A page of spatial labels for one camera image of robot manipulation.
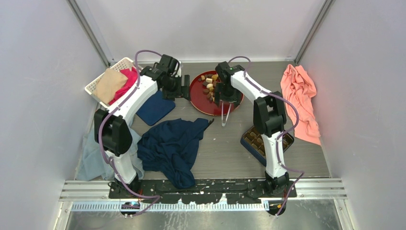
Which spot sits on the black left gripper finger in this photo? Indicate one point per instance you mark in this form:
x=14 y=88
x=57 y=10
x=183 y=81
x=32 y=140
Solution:
x=171 y=95
x=185 y=88

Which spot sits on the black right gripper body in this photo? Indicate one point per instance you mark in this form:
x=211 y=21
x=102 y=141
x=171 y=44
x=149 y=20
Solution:
x=227 y=93

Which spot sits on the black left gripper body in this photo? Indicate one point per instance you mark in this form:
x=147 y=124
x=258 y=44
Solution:
x=174 y=83

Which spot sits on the clear plastic metal tongs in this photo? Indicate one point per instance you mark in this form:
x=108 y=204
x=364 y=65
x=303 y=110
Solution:
x=225 y=111

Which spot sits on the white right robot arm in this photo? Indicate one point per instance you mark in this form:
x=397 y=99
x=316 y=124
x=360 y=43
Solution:
x=269 y=118

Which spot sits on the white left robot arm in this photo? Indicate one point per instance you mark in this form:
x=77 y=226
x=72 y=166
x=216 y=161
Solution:
x=112 y=125

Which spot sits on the blue chocolate tin box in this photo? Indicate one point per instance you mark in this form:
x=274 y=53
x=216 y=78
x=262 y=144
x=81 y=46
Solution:
x=252 y=141

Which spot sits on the red round tray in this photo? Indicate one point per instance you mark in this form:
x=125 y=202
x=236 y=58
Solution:
x=200 y=94

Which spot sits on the blue tin lid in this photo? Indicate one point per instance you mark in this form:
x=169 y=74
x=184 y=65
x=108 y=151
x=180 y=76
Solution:
x=155 y=108

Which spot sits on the pink magenta cloth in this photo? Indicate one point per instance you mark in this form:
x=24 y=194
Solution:
x=132 y=76

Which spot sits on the white plastic basket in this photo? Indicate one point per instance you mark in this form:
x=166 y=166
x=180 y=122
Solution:
x=125 y=63

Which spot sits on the dark blue cloth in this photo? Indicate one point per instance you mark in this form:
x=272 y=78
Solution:
x=171 y=147

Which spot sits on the beige cloth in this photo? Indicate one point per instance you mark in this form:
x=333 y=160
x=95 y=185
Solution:
x=108 y=84

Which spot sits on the salmon pink cloth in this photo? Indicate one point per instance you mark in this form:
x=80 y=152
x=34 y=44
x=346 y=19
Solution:
x=299 y=89

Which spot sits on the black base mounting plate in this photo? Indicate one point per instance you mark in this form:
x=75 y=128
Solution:
x=205 y=191

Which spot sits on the light blue cloth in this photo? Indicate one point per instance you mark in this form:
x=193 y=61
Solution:
x=92 y=164

